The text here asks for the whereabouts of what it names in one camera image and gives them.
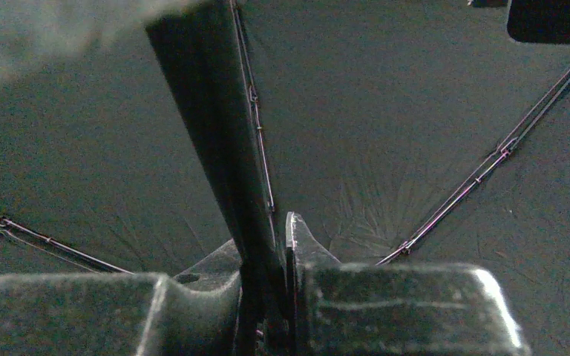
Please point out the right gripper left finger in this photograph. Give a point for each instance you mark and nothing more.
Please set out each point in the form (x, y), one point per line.
(192, 313)

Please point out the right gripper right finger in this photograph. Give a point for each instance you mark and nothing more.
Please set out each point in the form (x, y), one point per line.
(397, 309)

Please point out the beige folding umbrella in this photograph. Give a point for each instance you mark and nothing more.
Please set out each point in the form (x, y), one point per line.
(374, 112)

